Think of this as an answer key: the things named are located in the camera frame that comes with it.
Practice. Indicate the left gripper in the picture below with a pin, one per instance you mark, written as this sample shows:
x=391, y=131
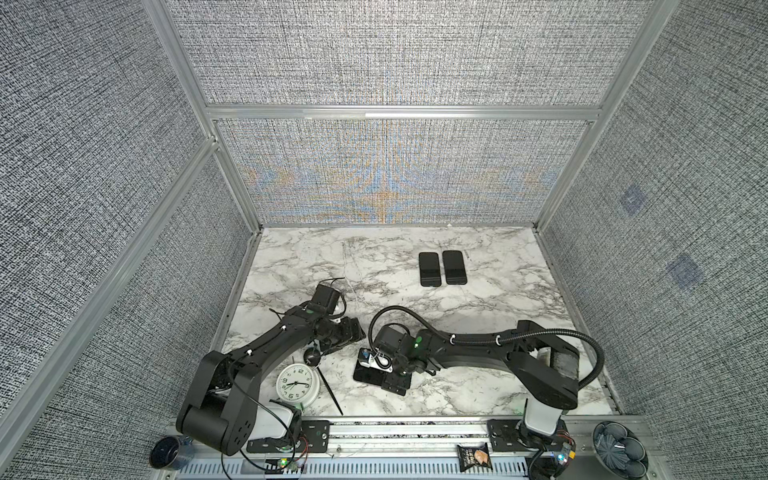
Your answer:
x=351, y=332

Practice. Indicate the black phone front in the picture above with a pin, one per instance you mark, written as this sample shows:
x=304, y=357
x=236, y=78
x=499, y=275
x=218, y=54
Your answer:
x=378, y=378

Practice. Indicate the black phone with camera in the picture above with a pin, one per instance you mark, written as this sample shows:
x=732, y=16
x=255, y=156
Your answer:
x=429, y=269

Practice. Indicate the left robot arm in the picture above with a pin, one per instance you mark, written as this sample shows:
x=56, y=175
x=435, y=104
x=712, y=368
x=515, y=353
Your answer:
x=222, y=407

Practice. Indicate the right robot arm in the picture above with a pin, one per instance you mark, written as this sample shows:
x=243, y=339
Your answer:
x=553, y=364

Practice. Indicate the black ladle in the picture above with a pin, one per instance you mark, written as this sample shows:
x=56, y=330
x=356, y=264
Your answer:
x=312, y=357

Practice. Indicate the white alarm clock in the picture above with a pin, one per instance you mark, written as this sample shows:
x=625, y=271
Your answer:
x=298, y=384

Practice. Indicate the snack packet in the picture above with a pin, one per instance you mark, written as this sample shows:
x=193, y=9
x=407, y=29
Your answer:
x=474, y=457

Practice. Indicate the dark blue mug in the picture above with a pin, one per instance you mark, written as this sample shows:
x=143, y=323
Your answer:
x=171, y=453

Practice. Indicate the bowl of dark capsules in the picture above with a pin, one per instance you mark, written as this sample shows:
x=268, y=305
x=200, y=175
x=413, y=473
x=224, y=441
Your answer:
x=619, y=450

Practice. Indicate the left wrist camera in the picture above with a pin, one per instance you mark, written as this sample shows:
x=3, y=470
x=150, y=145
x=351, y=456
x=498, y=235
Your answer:
x=326, y=299

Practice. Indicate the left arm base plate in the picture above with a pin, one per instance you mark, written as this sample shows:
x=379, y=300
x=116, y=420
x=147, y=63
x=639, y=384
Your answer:
x=313, y=438

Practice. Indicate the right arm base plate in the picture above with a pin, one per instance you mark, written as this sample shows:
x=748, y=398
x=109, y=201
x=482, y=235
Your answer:
x=504, y=435

